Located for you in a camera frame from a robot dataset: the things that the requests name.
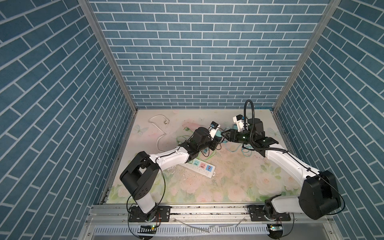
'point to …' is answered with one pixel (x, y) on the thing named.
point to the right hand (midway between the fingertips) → (222, 132)
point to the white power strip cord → (166, 122)
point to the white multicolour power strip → (206, 169)
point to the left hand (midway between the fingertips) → (219, 136)
